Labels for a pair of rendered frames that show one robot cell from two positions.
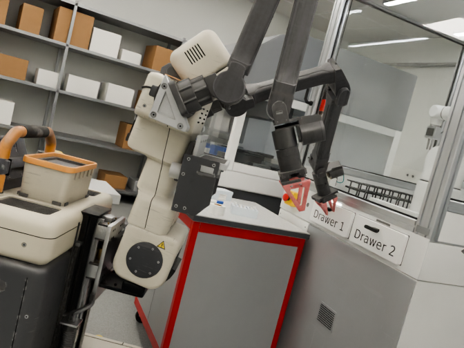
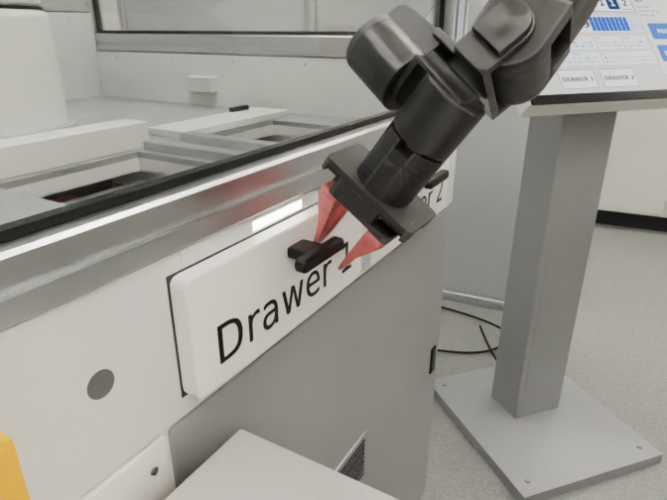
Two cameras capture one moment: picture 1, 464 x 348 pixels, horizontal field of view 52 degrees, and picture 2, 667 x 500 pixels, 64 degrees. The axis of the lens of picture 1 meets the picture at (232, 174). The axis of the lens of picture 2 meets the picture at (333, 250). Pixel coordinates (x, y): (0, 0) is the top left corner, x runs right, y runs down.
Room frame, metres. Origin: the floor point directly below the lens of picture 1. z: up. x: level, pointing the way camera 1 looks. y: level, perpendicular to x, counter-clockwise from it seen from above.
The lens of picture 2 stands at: (2.34, -0.05, 1.11)
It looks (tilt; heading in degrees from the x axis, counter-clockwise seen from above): 23 degrees down; 234
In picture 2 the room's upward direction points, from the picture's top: straight up
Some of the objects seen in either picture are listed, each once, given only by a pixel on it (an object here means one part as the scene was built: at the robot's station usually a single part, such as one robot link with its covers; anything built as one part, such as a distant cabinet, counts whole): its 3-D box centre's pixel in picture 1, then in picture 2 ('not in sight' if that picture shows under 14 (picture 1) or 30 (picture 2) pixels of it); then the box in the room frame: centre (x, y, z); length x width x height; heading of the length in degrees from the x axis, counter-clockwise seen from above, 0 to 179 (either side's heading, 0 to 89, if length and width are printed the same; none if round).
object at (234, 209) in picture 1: (244, 210); not in sight; (2.22, -0.10, 0.78); 0.12 x 0.08 x 0.04; 96
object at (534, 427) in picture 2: not in sight; (560, 269); (1.09, -0.74, 0.51); 0.50 x 0.45 x 1.02; 73
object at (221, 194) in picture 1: (218, 193); not in sight; (2.53, 0.04, 0.79); 0.13 x 0.09 x 0.05; 128
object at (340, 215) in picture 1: (331, 216); (288, 275); (2.09, -0.47, 0.87); 0.29 x 0.02 x 0.11; 24
